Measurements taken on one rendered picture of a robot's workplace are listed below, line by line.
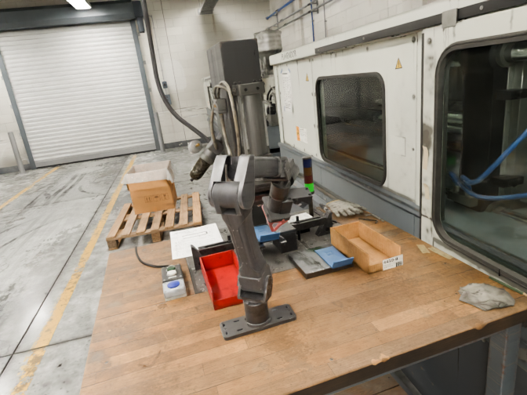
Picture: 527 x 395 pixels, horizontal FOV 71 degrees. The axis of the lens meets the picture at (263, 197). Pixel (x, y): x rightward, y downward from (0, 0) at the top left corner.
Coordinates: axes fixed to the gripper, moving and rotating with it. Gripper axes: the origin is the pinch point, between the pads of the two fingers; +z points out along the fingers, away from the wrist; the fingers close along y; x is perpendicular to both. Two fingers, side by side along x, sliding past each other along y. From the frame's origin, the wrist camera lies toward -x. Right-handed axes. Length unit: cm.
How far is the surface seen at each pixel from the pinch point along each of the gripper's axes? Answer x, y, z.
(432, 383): -67, -45, 65
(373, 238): -36.2, -8.0, 5.4
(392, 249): -36.1, -17.3, -0.2
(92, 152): 172, 773, 546
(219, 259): 16.9, 1.8, 16.2
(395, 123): -62, 33, -14
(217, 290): 20.5, -12.7, 12.2
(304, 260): -9.9, -9.4, 9.3
